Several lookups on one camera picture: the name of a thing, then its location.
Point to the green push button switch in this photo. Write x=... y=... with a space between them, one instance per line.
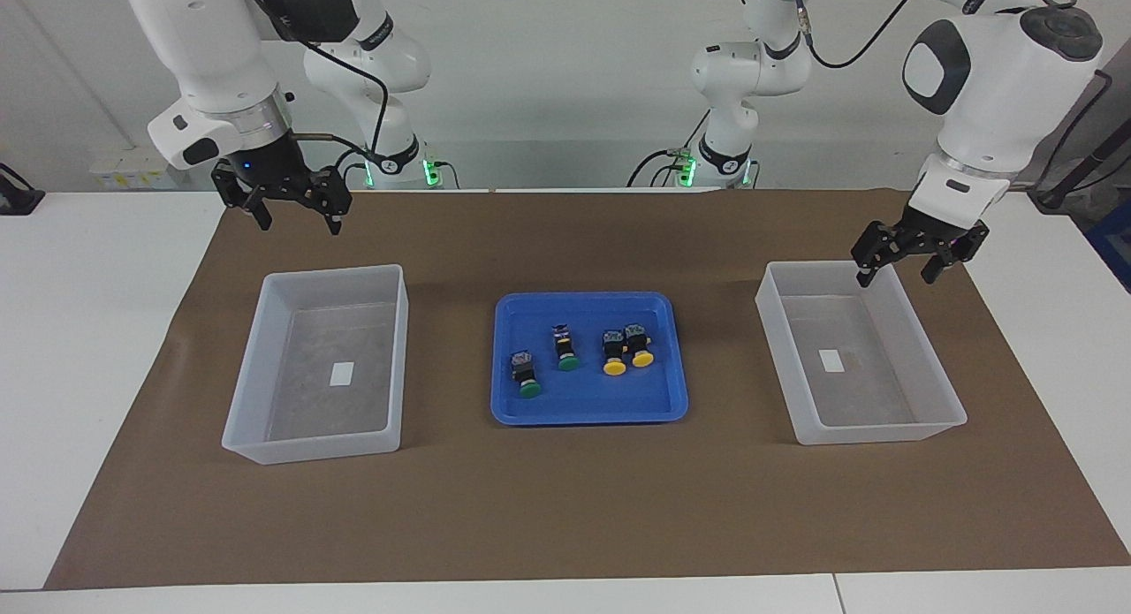
x=523 y=371

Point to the black metal stand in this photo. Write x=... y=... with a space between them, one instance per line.
x=1069 y=177

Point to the blue plastic tray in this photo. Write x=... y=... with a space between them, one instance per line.
x=588 y=397

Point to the black desk object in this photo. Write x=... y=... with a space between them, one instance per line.
x=18 y=199

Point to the yellow push button switch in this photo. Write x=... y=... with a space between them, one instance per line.
x=612 y=353
x=638 y=344

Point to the brown paper mat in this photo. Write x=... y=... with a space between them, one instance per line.
x=574 y=508

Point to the green button switch yellow label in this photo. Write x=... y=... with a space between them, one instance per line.
x=565 y=349

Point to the white paper label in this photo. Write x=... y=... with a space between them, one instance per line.
x=830 y=360
x=342 y=374

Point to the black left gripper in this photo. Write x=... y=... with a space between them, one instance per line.
x=928 y=232

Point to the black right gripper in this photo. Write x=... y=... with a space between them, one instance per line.
x=265 y=163

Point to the blue crate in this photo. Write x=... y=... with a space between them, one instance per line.
x=1113 y=243

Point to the white power strip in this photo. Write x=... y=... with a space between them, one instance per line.
x=124 y=174

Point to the translucent white plastic box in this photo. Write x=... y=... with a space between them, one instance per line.
x=866 y=402
x=309 y=420

